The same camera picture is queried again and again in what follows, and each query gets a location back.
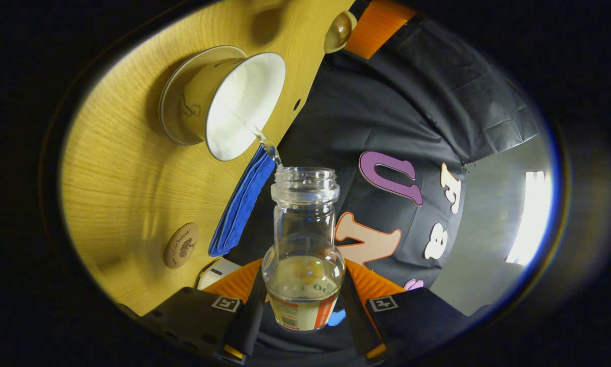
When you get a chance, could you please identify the beige ceramic teacup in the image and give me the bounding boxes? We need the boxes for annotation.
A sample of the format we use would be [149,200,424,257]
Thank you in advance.
[183,52,287,162]

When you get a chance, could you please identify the folded blue towel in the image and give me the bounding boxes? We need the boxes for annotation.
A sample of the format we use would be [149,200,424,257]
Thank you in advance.
[208,145,277,257]

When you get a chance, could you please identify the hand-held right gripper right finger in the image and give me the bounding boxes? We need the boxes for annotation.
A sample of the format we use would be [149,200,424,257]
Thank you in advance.
[338,258,494,365]

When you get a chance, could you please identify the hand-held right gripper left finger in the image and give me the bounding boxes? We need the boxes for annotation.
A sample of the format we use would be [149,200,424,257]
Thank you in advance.
[119,257,268,365]

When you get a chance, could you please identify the white toaster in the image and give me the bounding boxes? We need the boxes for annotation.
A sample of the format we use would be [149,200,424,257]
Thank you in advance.
[197,257,243,291]

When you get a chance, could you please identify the black backdrop cloth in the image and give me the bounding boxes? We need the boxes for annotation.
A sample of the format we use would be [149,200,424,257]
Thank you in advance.
[226,0,540,352]

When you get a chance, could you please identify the beige ceramic saucer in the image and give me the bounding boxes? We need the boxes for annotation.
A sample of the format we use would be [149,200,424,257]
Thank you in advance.
[158,45,248,146]

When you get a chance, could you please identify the beige ceramic teacup lid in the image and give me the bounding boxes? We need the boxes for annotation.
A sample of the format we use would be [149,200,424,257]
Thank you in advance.
[324,11,358,55]

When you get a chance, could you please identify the clear plastic water bottle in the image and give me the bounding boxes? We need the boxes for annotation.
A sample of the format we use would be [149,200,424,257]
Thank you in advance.
[262,167,346,332]

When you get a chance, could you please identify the round cork coaster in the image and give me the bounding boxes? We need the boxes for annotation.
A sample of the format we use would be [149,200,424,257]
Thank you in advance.
[163,222,200,270]

